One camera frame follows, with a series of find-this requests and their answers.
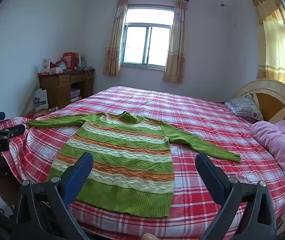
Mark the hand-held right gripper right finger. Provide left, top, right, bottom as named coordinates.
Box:
left=195, top=152, right=278, bottom=240

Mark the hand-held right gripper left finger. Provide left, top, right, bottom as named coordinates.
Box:
left=13, top=152, right=94, bottom=240

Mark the green orange striped knit sweater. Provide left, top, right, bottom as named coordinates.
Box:
left=26, top=111, right=241, bottom=218

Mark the brown patterned cloth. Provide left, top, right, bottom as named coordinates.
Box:
left=34, top=107, right=59, bottom=118

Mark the white paper bag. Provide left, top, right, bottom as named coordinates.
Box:
left=33, top=88, right=48, bottom=112

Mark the red plaid bed sheet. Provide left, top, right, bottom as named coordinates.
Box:
left=0, top=86, right=285, bottom=240

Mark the brown wooden desk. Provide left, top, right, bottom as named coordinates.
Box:
left=38, top=69, right=95, bottom=109

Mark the stack of boxes under desk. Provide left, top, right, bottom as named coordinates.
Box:
left=71, top=88, right=81, bottom=103

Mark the striped pillow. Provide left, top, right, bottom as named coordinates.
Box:
left=224, top=92, right=264, bottom=123

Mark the pink blanket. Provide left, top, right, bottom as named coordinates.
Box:
left=250, top=120, right=285, bottom=179

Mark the cream wooden headboard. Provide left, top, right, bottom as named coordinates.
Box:
left=230, top=79, right=285, bottom=133

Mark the beige patterned curtain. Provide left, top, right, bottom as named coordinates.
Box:
left=103, top=0, right=128, bottom=77
left=162, top=0, right=188, bottom=85

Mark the sliding window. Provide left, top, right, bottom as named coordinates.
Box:
left=120, top=4, right=175, bottom=72

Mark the yellow curtain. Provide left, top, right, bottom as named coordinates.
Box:
left=250, top=0, right=285, bottom=92

